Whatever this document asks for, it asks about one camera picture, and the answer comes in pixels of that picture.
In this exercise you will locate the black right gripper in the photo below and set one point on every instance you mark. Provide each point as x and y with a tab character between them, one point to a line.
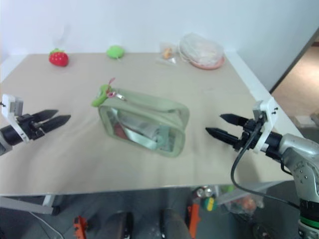
250	135

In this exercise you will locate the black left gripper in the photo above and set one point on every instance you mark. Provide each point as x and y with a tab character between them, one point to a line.
30	128

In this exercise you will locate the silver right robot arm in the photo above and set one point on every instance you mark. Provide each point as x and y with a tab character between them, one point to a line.
301	156

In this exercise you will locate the clear green toiletry pouch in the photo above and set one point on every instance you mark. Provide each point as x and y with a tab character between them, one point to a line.
149	107

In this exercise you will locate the red strawberry toy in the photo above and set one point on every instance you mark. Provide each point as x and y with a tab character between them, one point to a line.
58	58

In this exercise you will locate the clear bag of toys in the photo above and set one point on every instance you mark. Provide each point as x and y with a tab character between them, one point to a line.
243	200

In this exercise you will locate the pink plate in plastic bag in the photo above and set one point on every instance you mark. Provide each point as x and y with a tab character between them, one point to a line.
202	52

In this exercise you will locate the green yellow round toy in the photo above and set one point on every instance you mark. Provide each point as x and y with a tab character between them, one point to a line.
208	204

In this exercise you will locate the green round plush toy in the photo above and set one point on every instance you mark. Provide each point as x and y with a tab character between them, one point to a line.
115	51

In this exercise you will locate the orange tool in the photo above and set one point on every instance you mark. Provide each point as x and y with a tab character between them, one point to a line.
194	216
80	226

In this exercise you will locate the small clear snack bag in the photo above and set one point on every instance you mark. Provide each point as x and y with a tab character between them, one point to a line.
167	53

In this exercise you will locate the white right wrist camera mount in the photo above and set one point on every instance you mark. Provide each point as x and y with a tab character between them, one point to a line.
268	117

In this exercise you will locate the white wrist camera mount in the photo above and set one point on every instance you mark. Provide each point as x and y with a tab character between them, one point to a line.
11	109
268	117

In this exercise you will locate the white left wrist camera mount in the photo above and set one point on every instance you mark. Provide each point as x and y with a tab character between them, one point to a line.
11	109

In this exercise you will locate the grey table frame bar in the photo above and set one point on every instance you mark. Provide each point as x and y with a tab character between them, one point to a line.
25	204

